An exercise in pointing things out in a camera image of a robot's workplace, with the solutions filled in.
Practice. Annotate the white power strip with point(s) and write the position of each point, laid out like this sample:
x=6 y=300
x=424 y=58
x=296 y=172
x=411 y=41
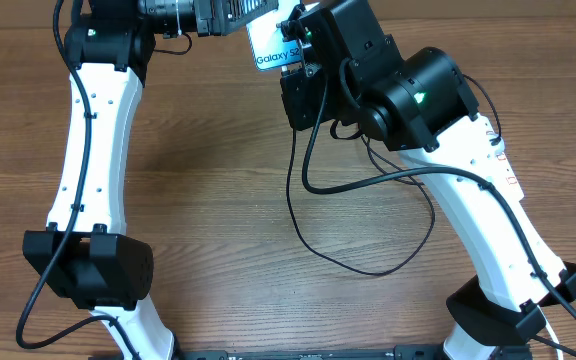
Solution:
x=503 y=177

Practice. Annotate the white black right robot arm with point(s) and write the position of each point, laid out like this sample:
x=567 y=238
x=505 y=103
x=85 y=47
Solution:
x=422 y=108

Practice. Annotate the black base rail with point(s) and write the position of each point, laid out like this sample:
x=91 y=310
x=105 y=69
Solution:
x=400 y=352

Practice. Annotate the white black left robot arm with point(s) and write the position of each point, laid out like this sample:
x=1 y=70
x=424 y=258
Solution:
x=84 y=253

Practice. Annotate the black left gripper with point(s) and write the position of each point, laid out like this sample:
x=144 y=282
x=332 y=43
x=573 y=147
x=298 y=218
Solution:
x=223 y=17

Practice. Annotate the blue Galaxy smartphone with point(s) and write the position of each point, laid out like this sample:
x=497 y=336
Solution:
x=269 y=49

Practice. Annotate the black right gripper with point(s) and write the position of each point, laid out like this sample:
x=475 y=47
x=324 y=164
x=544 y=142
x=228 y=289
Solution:
x=301 y=118

